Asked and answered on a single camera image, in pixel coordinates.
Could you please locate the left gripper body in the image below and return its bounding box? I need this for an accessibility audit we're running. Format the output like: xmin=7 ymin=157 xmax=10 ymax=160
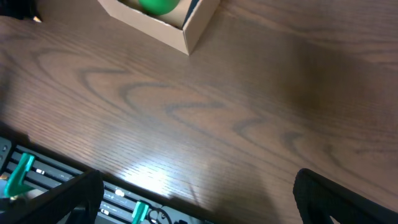
xmin=1 ymin=0 xmax=39 ymax=19

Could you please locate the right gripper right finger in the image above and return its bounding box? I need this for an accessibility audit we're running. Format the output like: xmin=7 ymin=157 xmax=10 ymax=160
xmin=293 ymin=169 xmax=397 ymax=224

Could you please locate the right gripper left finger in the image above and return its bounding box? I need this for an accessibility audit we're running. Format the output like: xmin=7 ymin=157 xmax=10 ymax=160
xmin=1 ymin=170 xmax=104 ymax=224

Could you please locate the green tape roll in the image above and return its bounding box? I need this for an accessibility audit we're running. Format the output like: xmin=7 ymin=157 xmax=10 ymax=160
xmin=139 ymin=0 xmax=180 ymax=16

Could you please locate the cardboard box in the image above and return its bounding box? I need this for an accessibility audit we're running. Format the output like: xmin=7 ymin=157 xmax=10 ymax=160
xmin=98 ymin=0 xmax=220 ymax=55

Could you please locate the black tape measure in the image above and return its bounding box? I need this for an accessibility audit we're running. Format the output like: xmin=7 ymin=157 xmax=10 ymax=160
xmin=33 ymin=16 xmax=42 ymax=23

